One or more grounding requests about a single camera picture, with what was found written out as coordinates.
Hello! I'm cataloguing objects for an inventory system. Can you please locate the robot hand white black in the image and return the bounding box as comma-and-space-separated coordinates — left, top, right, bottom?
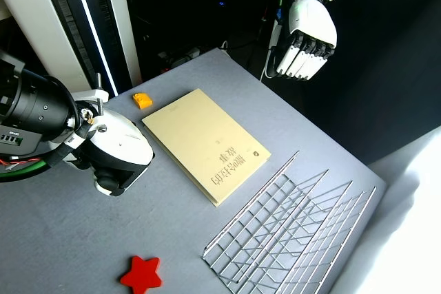
63, 107, 155, 198
275, 0, 338, 82

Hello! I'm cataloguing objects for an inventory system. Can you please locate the beige book with black print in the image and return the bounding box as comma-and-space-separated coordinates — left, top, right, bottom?
141, 88, 272, 208

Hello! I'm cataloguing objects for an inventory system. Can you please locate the orange toy brick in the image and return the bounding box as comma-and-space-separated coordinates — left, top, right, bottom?
132, 92, 154, 111

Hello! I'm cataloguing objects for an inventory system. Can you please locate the grey table cloth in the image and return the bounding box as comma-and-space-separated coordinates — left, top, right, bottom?
0, 48, 389, 294

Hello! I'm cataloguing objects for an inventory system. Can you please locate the power strip with plugs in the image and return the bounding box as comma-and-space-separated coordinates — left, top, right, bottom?
157, 47, 201, 67

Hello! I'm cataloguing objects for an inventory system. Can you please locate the red star-shaped block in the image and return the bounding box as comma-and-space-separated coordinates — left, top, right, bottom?
119, 255, 163, 294

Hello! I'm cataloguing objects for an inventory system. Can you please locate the white column with black strip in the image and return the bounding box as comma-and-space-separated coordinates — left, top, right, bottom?
0, 0, 143, 106

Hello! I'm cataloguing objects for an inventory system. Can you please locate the white cable with blue connector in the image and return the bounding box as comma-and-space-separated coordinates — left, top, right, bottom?
260, 8, 284, 83

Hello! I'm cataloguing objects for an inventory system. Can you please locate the wire dish rack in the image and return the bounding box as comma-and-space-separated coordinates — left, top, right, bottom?
201, 150, 378, 294

